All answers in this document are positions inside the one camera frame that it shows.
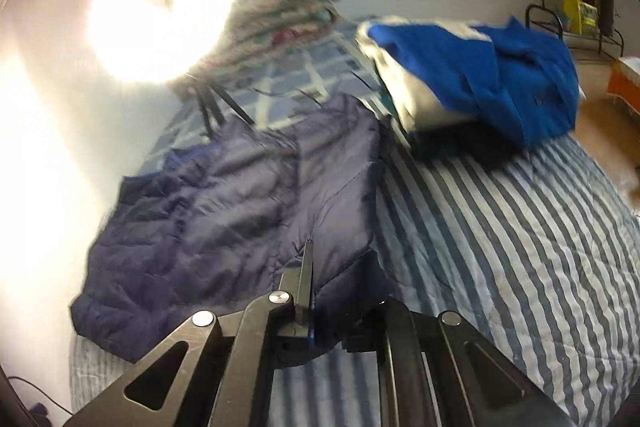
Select navy quilted puffer jacket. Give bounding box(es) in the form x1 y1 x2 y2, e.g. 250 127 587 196
70 95 392 362

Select blue and white folded clothes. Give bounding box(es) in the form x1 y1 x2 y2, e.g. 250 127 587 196
356 16 582 148

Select black tripod stand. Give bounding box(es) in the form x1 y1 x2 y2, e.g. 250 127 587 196
174 72 255 140

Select blue checked bed sheet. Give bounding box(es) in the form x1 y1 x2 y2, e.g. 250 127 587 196
137 20 390 176

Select blue white striped bed quilt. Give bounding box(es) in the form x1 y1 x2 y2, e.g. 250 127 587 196
67 131 640 427

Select floral patterned pillow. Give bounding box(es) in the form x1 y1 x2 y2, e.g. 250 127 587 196
198 0 341 74

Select orange storage box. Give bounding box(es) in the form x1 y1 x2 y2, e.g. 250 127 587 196
606 56 640 114

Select yellow box on rack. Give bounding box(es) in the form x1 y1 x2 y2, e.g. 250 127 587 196
562 0 598 37

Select black metal rack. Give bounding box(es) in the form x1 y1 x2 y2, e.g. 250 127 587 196
524 3 626 62

